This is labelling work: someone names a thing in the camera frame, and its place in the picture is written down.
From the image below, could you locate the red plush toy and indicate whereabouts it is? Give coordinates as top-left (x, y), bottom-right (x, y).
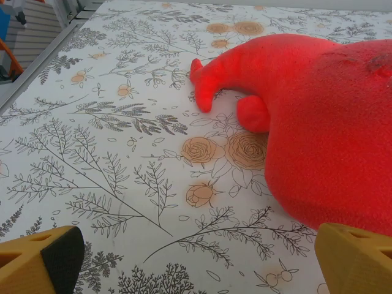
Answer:
top-left (189, 34), bottom-right (392, 238)

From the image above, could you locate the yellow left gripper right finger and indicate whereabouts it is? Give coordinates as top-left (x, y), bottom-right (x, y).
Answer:
top-left (314, 222), bottom-right (392, 294)

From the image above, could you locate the aluminium frame rail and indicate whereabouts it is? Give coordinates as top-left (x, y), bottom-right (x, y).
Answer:
top-left (0, 0), bottom-right (104, 119)

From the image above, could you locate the floral print tablecloth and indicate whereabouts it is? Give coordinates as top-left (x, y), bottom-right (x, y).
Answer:
top-left (0, 0), bottom-right (392, 294)

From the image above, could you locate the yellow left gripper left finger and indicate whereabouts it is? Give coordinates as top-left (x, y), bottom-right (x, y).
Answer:
top-left (0, 225), bottom-right (85, 294)

